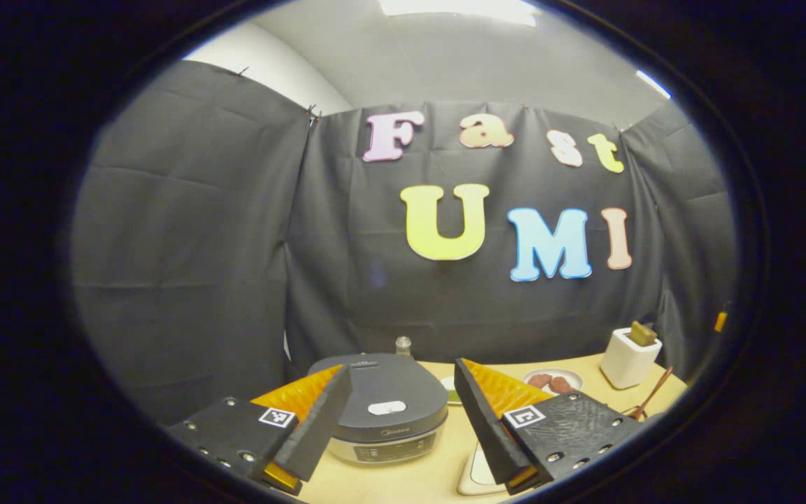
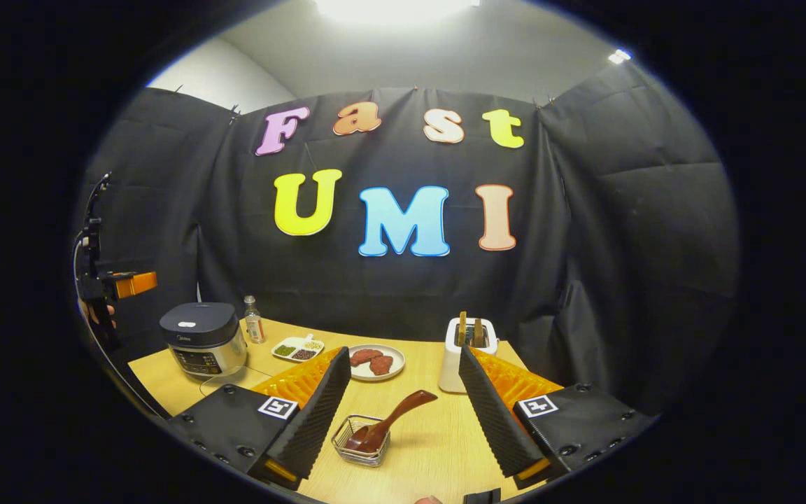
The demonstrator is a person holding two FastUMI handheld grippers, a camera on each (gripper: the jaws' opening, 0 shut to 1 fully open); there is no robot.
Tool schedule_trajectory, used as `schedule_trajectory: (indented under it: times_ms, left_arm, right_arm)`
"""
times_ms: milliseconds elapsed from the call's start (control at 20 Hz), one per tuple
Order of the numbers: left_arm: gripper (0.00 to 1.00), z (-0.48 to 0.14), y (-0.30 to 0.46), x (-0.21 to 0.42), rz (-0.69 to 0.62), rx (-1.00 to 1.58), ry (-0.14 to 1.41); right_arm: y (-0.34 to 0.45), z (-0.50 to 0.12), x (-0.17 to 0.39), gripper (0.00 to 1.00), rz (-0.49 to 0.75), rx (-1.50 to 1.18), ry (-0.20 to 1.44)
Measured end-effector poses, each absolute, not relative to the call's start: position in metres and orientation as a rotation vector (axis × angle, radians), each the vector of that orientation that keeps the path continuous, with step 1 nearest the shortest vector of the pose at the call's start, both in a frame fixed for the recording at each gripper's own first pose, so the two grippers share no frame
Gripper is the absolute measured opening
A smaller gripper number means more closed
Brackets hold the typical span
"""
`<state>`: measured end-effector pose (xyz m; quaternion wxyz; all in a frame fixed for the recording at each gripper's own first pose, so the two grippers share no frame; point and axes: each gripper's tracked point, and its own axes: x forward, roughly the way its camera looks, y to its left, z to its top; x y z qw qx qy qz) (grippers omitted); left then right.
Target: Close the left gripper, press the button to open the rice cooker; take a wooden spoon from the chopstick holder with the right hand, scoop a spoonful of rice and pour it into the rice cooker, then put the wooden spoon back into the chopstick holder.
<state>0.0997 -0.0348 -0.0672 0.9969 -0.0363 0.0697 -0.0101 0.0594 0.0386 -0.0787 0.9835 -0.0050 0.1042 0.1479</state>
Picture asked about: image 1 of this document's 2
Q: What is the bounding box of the large ceiling light panel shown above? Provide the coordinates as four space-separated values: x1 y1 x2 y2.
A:
379 0 540 27

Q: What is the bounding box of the dark grey rice cooker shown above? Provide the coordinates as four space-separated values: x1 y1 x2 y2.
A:
307 353 449 465

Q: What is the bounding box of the round white plate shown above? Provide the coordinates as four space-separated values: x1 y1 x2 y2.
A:
522 368 584 396

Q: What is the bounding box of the small ceiling light panel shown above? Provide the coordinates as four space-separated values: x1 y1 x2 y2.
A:
637 70 673 100

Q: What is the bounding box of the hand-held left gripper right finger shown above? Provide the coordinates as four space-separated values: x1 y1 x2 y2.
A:
453 358 645 496

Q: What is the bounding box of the white toaster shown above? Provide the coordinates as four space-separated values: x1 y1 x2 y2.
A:
600 328 663 390

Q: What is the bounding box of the brown wooden spoon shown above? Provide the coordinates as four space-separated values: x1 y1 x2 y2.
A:
630 366 674 421

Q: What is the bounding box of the clear plastic rice container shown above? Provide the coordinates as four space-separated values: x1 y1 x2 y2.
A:
457 440 516 496

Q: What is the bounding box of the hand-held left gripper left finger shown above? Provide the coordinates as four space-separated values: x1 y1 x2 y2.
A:
165 364 353 496

